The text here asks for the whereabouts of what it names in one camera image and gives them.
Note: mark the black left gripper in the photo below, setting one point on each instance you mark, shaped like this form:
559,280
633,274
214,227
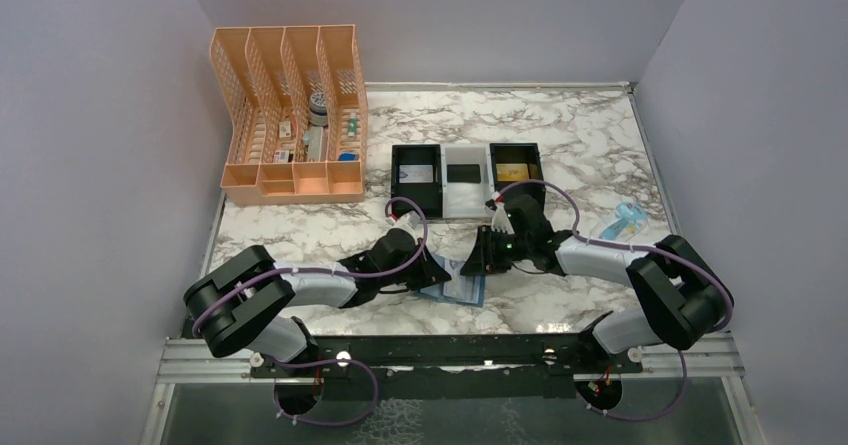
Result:
430,272

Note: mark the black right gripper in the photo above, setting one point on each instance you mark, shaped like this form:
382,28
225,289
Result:
482,259

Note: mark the silver crest card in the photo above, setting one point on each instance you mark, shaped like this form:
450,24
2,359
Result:
464,290

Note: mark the blue card holder wallet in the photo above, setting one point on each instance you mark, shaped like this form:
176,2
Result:
435,292

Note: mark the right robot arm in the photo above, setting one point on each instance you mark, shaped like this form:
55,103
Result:
679,298

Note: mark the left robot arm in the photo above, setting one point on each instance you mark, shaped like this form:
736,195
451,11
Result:
237,306

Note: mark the gold card in right tray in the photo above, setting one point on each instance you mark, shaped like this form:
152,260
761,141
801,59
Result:
512,172

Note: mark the white middle card tray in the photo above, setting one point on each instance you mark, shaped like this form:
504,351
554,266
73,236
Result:
463,200

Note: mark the silver card in left tray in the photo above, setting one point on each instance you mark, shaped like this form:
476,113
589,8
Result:
416,174

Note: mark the black card in middle tray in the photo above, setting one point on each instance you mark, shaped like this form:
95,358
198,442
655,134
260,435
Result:
463,173

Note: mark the black left card tray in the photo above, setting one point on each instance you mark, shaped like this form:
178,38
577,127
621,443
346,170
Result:
429,197

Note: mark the light blue tape dispenser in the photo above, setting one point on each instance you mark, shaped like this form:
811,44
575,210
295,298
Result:
622,224

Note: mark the blue object in organizer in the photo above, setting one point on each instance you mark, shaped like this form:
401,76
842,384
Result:
347,158

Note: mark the green white small bottle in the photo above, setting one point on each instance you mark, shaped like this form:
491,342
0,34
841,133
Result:
352,126

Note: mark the white red labelled box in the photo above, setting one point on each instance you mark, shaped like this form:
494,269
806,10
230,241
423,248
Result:
282,156

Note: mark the round tin in organizer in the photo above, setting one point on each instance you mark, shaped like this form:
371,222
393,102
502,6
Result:
317,106

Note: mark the orange plastic desk organizer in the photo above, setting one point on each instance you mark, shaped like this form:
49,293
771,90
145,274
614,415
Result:
266,75

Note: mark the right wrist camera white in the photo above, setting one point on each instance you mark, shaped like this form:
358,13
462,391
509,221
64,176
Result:
500,222

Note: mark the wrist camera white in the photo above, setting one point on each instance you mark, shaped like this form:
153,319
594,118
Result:
410,222
500,222

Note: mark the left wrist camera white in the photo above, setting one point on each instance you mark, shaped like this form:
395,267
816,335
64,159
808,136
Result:
410,222

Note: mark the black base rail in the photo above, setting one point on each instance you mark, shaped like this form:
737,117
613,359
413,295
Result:
348,359

